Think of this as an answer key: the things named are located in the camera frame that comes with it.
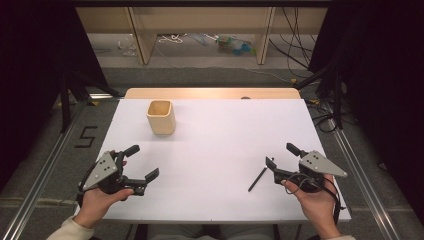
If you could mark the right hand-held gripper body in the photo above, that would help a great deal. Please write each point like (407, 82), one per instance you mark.
(316, 164)

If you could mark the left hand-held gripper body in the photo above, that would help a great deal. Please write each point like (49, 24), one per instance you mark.
(100, 171)

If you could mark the black pen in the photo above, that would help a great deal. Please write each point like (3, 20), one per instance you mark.
(257, 180)

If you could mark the beige square pen holder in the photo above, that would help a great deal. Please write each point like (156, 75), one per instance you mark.
(161, 121)

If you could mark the person's left hand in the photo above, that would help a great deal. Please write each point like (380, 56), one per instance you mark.
(95, 203)

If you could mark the person's right hand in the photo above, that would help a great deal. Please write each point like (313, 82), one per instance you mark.
(316, 205)

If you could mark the white table board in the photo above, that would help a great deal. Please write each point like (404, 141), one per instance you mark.
(213, 150)

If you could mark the black metal stand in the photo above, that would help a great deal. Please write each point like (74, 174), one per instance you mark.
(337, 100)
(65, 106)

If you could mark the black curtain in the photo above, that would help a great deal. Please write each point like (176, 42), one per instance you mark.
(376, 100)
(36, 83)

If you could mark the wooden table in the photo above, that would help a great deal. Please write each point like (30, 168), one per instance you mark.
(206, 93)

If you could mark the clear plastic wrapper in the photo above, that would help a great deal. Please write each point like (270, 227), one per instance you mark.
(126, 46)

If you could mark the colourful plastic bag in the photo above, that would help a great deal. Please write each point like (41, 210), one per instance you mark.
(235, 45)

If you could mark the light wooden shelf unit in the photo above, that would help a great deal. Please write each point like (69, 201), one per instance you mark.
(200, 20)

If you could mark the aluminium floor rail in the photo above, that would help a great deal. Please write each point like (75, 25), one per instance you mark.
(36, 186)
(363, 183)

